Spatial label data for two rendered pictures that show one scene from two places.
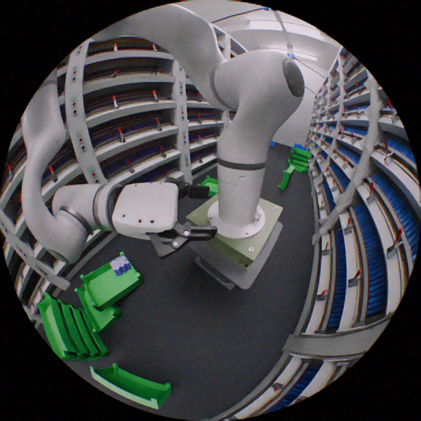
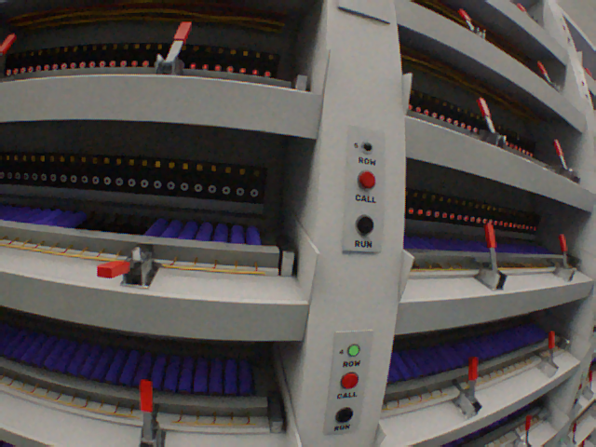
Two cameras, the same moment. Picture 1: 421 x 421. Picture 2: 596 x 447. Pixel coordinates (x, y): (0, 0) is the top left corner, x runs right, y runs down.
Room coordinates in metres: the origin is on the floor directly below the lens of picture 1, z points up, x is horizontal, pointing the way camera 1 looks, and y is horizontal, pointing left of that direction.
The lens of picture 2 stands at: (0.79, 0.08, 1.01)
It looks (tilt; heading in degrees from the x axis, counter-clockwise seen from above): 3 degrees up; 42
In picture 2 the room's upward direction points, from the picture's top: 4 degrees clockwise
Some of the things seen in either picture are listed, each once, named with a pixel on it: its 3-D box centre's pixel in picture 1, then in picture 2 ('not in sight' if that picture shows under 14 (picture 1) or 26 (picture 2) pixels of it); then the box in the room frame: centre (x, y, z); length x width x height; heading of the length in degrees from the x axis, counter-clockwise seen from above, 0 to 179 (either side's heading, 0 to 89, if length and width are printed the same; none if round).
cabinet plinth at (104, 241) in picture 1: (153, 197); not in sight; (0.81, 0.51, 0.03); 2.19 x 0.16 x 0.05; 145
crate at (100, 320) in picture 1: (95, 302); not in sight; (-0.09, 0.62, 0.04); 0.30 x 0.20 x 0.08; 55
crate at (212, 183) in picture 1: (216, 186); not in sight; (0.93, -0.06, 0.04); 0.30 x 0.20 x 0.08; 64
